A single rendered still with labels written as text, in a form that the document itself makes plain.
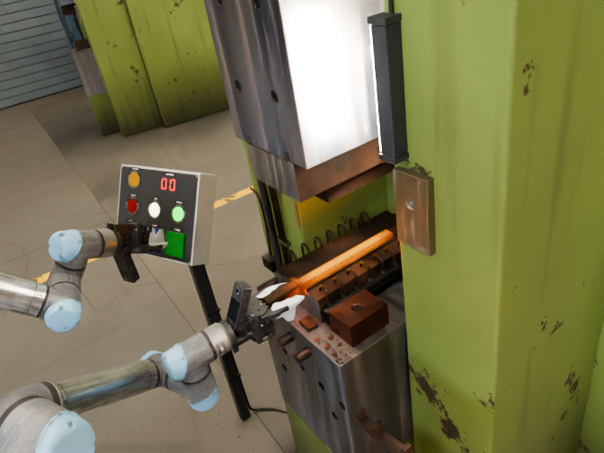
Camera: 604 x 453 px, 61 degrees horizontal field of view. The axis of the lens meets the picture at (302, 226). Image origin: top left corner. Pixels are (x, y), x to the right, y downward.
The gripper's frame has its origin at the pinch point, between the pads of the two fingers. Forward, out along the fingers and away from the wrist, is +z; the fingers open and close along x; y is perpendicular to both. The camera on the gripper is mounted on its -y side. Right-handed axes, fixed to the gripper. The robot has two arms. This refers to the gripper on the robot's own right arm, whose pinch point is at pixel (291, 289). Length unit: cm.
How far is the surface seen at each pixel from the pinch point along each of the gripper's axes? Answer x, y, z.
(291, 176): 6.0, -33.1, 2.7
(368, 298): 15.1, 1.9, 12.6
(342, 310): 13.8, 1.9, 5.4
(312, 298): 5.0, 1.7, 2.7
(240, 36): -4, -62, 3
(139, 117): -469, 83, 102
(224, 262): -169, 100, 44
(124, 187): -69, -14, -16
